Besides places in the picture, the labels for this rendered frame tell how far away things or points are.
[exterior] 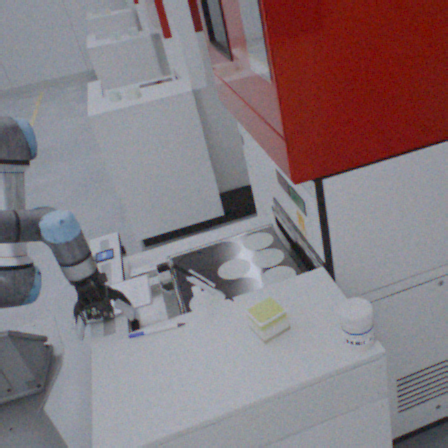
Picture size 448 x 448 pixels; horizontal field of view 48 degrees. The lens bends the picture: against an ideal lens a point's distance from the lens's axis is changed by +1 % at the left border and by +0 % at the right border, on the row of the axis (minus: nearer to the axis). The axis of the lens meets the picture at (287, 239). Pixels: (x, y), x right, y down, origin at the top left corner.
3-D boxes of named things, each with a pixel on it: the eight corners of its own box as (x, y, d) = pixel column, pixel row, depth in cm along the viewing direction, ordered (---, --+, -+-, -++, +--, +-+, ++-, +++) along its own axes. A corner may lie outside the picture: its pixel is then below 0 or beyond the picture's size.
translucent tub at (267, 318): (275, 315, 120) (270, 294, 117) (292, 331, 115) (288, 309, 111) (249, 330, 117) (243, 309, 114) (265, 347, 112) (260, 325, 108)
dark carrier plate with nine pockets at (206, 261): (270, 227, 168) (270, 226, 168) (307, 283, 140) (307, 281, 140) (171, 259, 161) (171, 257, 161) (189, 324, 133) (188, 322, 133)
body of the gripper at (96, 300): (85, 329, 118) (64, 289, 111) (85, 307, 125) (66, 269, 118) (117, 318, 119) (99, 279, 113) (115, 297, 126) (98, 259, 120)
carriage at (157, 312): (159, 275, 162) (157, 268, 161) (176, 348, 132) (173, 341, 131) (135, 283, 161) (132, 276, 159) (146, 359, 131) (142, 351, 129)
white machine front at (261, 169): (258, 191, 209) (238, 97, 187) (337, 303, 142) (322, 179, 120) (251, 193, 208) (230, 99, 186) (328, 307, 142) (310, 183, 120)
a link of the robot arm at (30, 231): (7, 203, 115) (23, 216, 108) (58, 202, 123) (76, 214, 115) (7, 235, 117) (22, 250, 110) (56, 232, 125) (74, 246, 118)
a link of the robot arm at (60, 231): (64, 203, 113) (79, 213, 107) (82, 242, 119) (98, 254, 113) (30, 218, 109) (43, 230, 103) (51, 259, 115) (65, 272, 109)
